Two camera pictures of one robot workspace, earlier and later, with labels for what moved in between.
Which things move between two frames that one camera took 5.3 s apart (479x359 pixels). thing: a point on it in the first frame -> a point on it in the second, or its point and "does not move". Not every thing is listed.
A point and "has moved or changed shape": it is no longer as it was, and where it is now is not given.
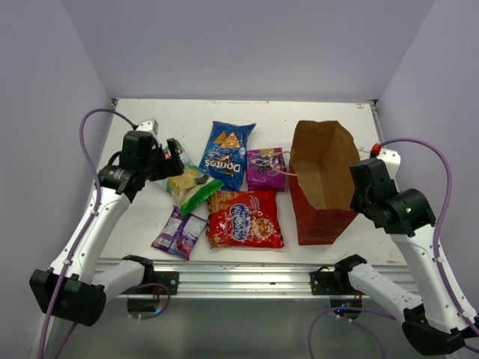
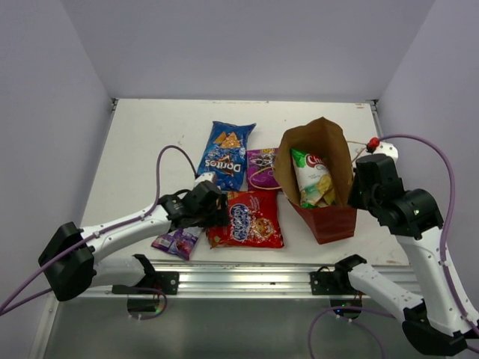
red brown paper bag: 322,155 has moved or changed shape
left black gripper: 170,167 -> 218,217
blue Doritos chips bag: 224,158 does not move
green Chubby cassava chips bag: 187,190 has moved or changed shape
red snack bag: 244,219 does not move
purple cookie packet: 179,233 does not move
